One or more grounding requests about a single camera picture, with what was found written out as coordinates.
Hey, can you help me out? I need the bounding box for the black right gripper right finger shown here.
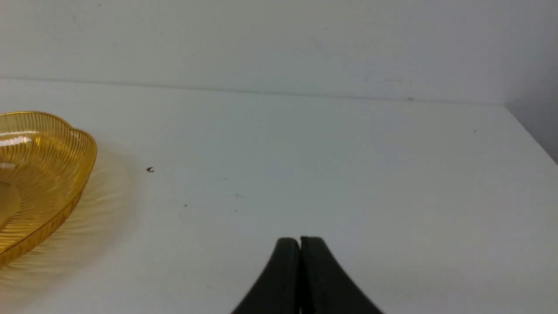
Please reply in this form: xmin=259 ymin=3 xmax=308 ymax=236
xmin=299 ymin=236 xmax=382 ymax=314

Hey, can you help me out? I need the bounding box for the amber plastic fruit plate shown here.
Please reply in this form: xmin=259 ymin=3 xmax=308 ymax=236
xmin=0 ymin=111 xmax=98 ymax=267

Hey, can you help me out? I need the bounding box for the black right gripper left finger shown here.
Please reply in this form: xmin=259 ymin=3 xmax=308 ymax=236
xmin=232 ymin=237 xmax=300 ymax=314

